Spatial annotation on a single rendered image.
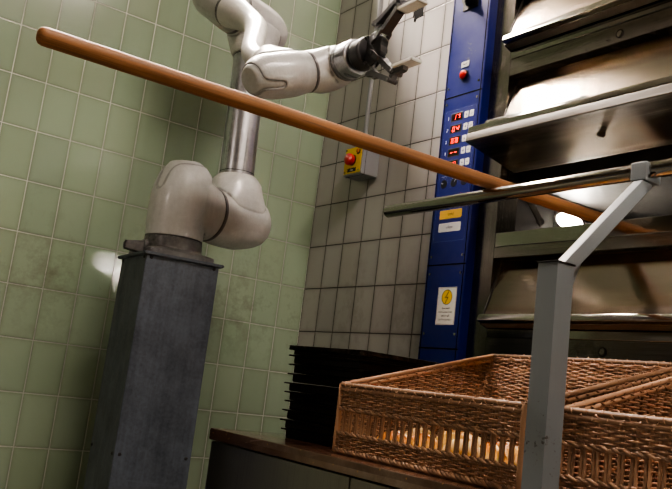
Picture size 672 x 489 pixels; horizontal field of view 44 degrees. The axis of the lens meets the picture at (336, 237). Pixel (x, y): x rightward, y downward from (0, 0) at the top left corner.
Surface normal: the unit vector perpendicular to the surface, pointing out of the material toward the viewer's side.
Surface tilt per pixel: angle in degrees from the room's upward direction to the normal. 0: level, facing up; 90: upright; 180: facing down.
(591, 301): 70
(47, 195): 90
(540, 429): 90
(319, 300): 90
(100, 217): 90
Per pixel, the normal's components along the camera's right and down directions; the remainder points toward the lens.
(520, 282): -0.71, -0.52
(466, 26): -0.80, -0.20
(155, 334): 0.53, -0.09
